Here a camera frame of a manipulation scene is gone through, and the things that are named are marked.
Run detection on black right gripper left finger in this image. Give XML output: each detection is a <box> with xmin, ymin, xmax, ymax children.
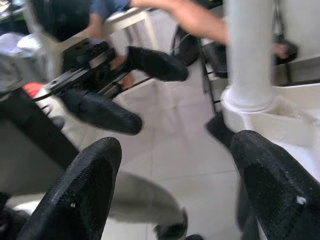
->
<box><xmin>17</xmin><ymin>136</ymin><xmax>123</xmax><ymax>240</ymax></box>

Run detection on bare human foot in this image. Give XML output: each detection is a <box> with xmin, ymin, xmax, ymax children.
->
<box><xmin>272</xmin><ymin>41</ymin><xmax>289</xmax><ymax>60</ymax></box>

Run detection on white furniture frame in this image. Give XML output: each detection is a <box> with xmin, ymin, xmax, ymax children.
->
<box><xmin>102</xmin><ymin>6</ymin><xmax>159</xmax><ymax>51</ymax></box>

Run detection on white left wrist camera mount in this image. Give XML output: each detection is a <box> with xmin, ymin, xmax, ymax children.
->
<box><xmin>24</xmin><ymin>0</ymin><xmax>108</xmax><ymax>83</ymax></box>

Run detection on bare human lower leg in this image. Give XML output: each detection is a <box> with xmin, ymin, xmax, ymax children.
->
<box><xmin>129</xmin><ymin>0</ymin><xmax>229</xmax><ymax>46</ymax></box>

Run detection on white plastic table leg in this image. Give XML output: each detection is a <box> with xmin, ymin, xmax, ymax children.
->
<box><xmin>222</xmin><ymin>0</ymin><xmax>276</xmax><ymax>113</ymax></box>

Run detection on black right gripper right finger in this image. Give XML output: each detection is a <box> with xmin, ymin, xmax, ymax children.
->
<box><xmin>230</xmin><ymin>129</ymin><xmax>320</xmax><ymax>240</ymax></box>

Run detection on white plastic children table top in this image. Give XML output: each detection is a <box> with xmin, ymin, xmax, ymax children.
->
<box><xmin>221</xmin><ymin>82</ymin><xmax>320</xmax><ymax>176</ymax></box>

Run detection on black folding chair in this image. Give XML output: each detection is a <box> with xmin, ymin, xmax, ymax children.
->
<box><xmin>199</xmin><ymin>0</ymin><xmax>301</xmax><ymax>113</ymax></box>

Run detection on person in blue shirt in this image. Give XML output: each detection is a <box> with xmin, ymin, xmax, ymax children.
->
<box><xmin>87</xmin><ymin>0</ymin><xmax>132</xmax><ymax>40</ymax></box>

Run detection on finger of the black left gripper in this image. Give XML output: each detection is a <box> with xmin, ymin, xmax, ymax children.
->
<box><xmin>126</xmin><ymin>46</ymin><xmax>189</xmax><ymax>82</ymax></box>
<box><xmin>62</xmin><ymin>88</ymin><xmax>143</xmax><ymax>136</ymax></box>

